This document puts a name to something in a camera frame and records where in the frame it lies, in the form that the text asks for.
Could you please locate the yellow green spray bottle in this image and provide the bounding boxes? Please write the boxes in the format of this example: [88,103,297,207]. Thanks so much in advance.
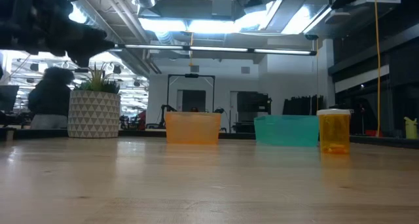
[403,116,419,140]

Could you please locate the black shelf unit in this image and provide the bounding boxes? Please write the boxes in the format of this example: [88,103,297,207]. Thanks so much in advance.
[236,92,272,133]

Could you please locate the teal translucent plastic bin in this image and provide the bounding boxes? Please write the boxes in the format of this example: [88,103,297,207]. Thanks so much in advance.
[253,115,320,148]

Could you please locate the person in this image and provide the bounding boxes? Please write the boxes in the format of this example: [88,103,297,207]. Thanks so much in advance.
[27,66,75,130]

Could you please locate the black standing panels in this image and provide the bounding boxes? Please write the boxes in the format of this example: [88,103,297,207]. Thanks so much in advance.
[282,94,325,117]

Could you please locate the black aluminium table frame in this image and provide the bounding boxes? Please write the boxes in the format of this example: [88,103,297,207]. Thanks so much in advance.
[0,127,419,149]

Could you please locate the orange translucent plastic bin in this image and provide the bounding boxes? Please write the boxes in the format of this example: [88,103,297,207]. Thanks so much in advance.
[164,111,223,145]

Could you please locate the long light bar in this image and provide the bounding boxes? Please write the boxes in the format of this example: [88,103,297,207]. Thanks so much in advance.
[107,43,318,56]

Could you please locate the yellow extension cable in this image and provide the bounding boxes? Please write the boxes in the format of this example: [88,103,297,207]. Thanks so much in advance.
[374,0,383,138]

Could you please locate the black background rig frame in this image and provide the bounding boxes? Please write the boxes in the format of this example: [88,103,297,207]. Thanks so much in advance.
[166,73,216,113]

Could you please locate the large orange pill bottle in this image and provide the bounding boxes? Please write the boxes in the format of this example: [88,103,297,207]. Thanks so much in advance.
[316,108,352,155]

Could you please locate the white triangle-patterned plant pot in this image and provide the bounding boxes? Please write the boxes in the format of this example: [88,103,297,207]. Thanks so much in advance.
[67,90,121,139]

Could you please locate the dark monitor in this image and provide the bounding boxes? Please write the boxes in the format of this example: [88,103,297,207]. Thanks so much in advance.
[0,84,20,113]

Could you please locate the green succulent plant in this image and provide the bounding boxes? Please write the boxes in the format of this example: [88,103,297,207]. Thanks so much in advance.
[73,62,120,94]

